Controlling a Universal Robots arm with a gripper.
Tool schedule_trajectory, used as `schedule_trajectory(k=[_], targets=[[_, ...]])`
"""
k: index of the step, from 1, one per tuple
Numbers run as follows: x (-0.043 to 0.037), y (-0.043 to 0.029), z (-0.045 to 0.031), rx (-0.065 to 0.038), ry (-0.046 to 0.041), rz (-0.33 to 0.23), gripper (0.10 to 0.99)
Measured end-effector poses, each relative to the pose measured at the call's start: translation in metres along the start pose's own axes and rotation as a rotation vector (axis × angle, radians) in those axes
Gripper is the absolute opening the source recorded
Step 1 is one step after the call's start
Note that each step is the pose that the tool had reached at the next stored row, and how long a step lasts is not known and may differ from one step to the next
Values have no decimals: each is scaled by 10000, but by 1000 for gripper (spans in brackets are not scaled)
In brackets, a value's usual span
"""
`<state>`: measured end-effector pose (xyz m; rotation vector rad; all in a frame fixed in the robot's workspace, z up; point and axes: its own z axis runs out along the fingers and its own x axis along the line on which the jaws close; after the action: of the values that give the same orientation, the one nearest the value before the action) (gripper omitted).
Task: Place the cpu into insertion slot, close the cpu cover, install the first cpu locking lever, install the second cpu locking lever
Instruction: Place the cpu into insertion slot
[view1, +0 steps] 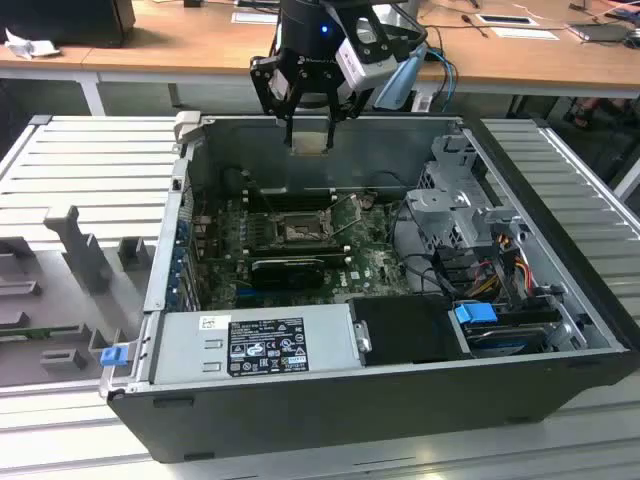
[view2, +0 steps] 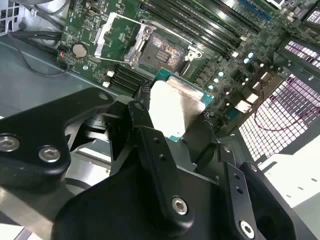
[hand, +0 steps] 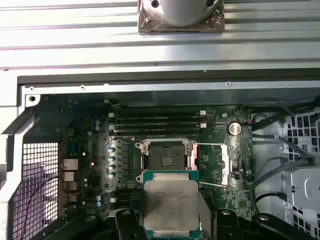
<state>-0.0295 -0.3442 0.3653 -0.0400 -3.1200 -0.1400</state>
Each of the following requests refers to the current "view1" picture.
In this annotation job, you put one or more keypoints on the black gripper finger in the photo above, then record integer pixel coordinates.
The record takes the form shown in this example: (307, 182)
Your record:
(262, 85)
(331, 130)

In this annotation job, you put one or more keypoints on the silver-topped CPU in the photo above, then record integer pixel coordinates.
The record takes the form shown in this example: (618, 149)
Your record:
(310, 144)

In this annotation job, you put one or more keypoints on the round coin cell battery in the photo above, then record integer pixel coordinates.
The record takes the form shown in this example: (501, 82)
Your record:
(367, 201)

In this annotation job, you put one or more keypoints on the green RAM stick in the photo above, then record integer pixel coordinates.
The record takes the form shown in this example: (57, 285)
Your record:
(40, 331)
(300, 251)

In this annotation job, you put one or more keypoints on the metal drive cage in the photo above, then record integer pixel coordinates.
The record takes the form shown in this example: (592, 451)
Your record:
(440, 205)

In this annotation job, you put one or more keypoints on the green motherboard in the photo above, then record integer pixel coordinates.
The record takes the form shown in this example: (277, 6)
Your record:
(370, 265)

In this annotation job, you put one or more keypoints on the wooden desk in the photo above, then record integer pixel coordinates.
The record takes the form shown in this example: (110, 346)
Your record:
(115, 57)

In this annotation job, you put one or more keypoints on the black graphics card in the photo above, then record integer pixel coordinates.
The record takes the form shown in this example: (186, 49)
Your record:
(285, 275)

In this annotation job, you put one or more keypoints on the blue board connector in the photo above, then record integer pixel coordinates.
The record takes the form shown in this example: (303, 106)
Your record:
(247, 291)

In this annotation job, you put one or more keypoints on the black box on desk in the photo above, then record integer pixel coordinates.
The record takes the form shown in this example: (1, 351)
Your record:
(65, 22)

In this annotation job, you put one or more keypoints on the white paper sheet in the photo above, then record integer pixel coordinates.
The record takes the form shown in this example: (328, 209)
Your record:
(525, 33)

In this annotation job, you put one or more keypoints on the blue disk carrier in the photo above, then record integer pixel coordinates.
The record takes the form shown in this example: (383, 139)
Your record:
(475, 315)

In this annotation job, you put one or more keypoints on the crumpled white paper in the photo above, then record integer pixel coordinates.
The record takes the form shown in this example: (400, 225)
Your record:
(30, 49)

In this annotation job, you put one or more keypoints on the person's sandalled foot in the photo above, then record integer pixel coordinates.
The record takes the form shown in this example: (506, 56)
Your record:
(580, 117)

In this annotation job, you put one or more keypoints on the grey power supply unit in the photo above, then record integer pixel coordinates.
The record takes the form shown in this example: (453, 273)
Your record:
(190, 350)

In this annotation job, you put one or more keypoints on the hard disk drive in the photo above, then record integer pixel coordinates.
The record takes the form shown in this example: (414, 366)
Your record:
(500, 345)

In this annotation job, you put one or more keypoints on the grey notebook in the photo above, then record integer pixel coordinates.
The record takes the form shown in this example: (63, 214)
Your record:
(597, 31)

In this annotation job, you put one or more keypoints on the grey parts rack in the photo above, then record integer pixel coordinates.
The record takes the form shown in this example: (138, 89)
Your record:
(75, 300)

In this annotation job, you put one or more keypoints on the black open PC case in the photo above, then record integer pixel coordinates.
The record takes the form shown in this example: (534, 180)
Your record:
(350, 425)

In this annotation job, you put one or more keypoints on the blue plastic case latch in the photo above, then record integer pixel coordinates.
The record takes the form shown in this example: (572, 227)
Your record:
(112, 357)

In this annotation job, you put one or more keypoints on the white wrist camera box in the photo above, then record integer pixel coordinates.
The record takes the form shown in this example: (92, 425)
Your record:
(367, 70)

